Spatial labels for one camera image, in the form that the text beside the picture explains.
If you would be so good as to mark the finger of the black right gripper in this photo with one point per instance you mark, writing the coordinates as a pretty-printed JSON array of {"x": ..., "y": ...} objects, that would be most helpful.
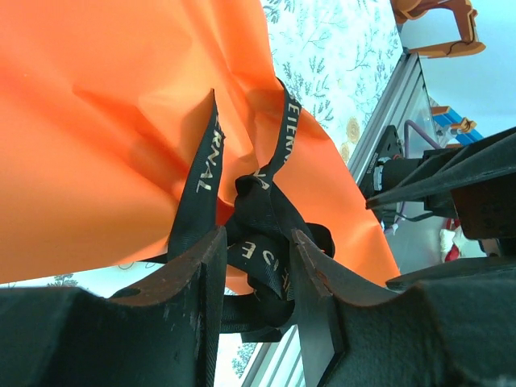
[
  {"x": 463, "y": 165},
  {"x": 463, "y": 272}
]

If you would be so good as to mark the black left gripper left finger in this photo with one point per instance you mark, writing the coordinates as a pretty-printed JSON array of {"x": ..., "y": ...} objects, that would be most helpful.
[{"x": 101, "y": 342}]

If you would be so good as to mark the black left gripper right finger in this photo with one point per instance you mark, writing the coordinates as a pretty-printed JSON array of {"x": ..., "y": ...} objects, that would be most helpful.
[{"x": 403, "y": 342}]

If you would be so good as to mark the black ribbon with gold print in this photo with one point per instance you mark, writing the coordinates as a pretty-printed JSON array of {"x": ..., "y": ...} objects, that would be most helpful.
[{"x": 262, "y": 209}]

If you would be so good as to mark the orange wrapping paper sheet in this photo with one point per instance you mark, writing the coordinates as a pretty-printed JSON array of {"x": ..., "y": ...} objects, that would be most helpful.
[{"x": 101, "y": 141}]

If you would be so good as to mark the grey floral tablecloth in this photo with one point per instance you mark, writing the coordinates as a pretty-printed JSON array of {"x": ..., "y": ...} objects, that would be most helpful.
[{"x": 330, "y": 52}]

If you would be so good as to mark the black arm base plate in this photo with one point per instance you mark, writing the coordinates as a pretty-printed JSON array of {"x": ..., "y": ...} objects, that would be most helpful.
[{"x": 389, "y": 141}]

